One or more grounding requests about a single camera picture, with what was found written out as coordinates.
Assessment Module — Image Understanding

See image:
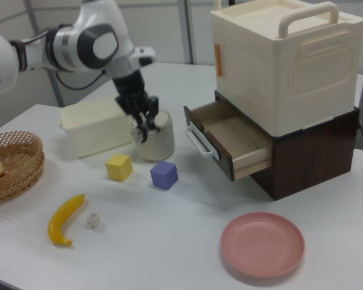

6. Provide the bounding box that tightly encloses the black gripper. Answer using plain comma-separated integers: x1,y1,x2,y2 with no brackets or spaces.
112,71,160,144

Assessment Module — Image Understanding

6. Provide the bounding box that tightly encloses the brown wooden drawer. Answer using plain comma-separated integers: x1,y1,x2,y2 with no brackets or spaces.
183,100,273,182

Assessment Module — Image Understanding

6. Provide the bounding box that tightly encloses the small beige knot toy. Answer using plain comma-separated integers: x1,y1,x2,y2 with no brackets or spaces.
84,212,103,232

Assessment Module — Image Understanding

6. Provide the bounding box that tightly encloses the yellow toy banana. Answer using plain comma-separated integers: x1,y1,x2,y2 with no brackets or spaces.
47,193,87,246

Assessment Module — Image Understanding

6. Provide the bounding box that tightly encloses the dark brown drawer cabinet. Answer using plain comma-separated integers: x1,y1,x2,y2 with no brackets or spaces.
214,89,360,201

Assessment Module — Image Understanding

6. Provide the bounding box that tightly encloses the cream mini trash bin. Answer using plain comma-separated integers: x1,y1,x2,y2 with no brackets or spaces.
129,110,175,161

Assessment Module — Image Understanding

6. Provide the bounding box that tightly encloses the yellow foam cube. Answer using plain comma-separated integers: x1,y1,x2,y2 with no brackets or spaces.
105,153,133,182

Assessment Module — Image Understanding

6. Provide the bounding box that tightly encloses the white plastic storage box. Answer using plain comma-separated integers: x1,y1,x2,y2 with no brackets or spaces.
59,94,134,158

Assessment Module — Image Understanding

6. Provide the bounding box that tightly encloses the purple foam cube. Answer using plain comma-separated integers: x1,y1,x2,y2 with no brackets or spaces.
149,161,179,191

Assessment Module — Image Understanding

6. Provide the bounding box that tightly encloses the cream plastic cabinet box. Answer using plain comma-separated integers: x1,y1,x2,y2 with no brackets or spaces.
210,0,363,138

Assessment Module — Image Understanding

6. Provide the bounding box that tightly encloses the woven wicker basket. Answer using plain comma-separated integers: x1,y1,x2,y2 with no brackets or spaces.
0,130,45,205

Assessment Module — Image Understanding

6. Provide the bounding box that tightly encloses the pink plastic plate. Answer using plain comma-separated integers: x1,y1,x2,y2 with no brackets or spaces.
220,211,306,279

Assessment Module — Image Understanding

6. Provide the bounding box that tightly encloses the white drawer handle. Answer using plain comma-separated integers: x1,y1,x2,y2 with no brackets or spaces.
185,120,220,160

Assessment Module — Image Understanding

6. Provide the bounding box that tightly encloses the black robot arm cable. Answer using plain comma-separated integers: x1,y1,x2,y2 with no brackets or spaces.
53,68,108,91

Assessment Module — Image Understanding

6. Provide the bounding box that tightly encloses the orange cabinet door handle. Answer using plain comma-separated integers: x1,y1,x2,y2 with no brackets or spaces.
214,43,223,78

